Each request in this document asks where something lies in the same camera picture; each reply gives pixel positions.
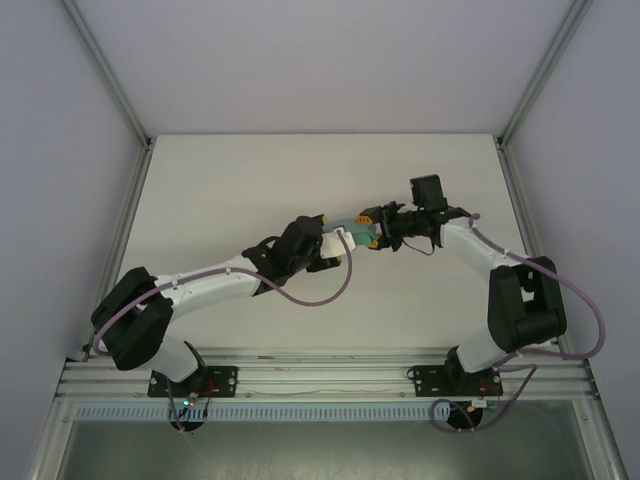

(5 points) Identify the teal green cloth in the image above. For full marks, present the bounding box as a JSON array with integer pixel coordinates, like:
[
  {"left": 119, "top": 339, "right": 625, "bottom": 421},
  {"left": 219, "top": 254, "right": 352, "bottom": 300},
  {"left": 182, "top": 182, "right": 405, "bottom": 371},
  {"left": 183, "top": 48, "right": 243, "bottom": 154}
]
[{"left": 322, "top": 219, "right": 377, "bottom": 250}]

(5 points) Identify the grey metal sheet panel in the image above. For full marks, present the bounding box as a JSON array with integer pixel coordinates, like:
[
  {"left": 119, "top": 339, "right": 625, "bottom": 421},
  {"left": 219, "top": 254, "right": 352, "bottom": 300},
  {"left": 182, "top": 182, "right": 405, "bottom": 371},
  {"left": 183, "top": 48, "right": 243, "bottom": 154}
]
[{"left": 49, "top": 418, "right": 599, "bottom": 480}]

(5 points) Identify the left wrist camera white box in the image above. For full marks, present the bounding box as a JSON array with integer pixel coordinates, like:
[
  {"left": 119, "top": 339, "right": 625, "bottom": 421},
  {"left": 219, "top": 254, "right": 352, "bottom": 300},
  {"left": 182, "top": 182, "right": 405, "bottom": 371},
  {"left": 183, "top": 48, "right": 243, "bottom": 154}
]
[{"left": 318, "top": 225, "right": 359, "bottom": 262}]

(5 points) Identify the thin black cable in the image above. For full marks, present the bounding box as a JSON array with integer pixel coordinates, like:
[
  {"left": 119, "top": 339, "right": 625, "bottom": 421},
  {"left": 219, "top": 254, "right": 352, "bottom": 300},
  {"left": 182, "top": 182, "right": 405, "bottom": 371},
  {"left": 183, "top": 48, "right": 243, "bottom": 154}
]
[{"left": 398, "top": 237, "right": 437, "bottom": 258}]

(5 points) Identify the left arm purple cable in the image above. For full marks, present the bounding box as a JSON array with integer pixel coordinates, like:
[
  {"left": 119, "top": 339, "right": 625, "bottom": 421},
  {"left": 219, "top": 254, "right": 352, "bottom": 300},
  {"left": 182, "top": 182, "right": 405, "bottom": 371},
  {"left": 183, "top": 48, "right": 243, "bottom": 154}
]
[{"left": 91, "top": 227, "right": 357, "bottom": 357}]

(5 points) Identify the aluminium table side rail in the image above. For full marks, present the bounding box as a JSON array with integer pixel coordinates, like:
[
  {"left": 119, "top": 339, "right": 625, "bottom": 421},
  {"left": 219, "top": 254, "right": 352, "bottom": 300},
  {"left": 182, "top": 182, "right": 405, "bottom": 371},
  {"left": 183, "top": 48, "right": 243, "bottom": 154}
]
[
  {"left": 494, "top": 139, "right": 631, "bottom": 480},
  {"left": 27, "top": 142, "right": 155, "bottom": 480}
]

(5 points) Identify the aluminium mounting rail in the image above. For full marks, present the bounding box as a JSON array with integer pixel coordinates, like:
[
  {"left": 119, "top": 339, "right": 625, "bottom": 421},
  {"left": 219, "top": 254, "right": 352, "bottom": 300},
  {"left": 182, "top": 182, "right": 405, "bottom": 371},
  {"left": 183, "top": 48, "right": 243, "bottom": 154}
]
[{"left": 53, "top": 349, "right": 600, "bottom": 402}]

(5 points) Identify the slotted cable duct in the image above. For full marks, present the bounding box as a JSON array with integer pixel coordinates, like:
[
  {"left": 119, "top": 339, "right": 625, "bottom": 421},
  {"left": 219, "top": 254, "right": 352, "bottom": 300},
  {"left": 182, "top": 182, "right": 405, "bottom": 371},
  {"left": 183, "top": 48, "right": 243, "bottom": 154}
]
[{"left": 73, "top": 403, "right": 454, "bottom": 422}]

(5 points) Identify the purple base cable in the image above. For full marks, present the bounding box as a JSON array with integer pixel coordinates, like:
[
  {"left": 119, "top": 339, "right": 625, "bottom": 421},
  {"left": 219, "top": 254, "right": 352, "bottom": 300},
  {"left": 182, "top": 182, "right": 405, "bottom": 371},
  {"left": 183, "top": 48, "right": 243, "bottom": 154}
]
[
  {"left": 430, "top": 362, "right": 540, "bottom": 434},
  {"left": 167, "top": 382, "right": 194, "bottom": 436}
]

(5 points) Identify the aluminium frame post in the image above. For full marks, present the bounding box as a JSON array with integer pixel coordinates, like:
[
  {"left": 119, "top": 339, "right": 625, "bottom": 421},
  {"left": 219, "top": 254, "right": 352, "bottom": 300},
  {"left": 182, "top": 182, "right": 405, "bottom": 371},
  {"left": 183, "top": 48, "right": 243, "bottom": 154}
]
[
  {"left": 60, "top": 0, "right": 153, "bottom": 149},
  {"left": 497, "top": 0, "right": 596, "bottom": 149}
]

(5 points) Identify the black cable grommet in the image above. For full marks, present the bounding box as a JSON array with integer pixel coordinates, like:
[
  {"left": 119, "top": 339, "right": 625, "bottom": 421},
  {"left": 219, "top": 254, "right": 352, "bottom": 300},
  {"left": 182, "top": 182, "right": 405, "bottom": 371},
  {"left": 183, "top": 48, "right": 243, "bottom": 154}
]
[{"left": 446, "top": 399, "right": 485, "bottom": 432}]

